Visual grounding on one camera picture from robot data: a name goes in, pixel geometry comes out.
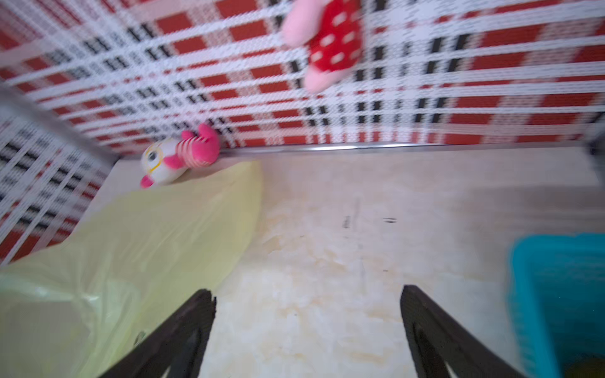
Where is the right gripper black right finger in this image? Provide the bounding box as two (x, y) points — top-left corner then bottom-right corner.
(400, 285), (523, 377)

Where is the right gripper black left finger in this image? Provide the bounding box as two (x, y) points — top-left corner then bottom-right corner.
(102, 289), (217, 377)

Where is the yellow-green plastic bag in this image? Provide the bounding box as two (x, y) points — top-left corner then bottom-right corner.
(1, 162), (262, 377)

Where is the teal plastic basket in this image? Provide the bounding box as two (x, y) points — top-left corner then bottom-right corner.
(508, 234), (604, 377)

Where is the white pink plush bird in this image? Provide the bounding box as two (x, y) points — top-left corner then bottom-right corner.
(140, 124), (221, 189)

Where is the pink hanging plush toy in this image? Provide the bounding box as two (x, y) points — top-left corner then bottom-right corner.
(281, 0), (363, 94)

